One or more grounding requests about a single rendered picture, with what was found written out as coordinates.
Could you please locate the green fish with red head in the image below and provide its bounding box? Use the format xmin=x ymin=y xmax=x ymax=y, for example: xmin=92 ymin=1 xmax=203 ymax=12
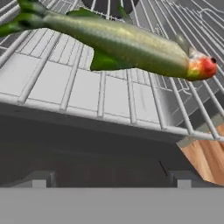
xmin=0 ymin=0 xmax=219 ymax=82

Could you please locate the dark grey oven door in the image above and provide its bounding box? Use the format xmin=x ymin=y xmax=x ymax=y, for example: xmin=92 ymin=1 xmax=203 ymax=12
xmin=0 ymin=31 xmax=219 ymax=188

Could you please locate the grey wire oven rack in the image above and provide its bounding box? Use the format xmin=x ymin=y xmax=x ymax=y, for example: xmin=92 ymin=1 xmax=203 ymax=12
xmin=0 ymin=0 xmax=224 ymax=144
xmin=154 ymin=0 xmax=224 ymax=121

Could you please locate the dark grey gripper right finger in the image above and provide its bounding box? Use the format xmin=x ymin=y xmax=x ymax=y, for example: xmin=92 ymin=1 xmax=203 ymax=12
xmin=168 ymin=170 xmax=212 ymax=188

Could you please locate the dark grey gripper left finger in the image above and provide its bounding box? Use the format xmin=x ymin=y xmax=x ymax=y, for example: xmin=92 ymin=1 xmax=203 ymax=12
xmin=8 ymin=170 xmax=57 ymax=188

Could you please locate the dark grey oven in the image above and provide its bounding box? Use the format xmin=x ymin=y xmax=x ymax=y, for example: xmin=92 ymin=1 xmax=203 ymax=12
xmin=78 ymin=0 xmax=224 ymax=33

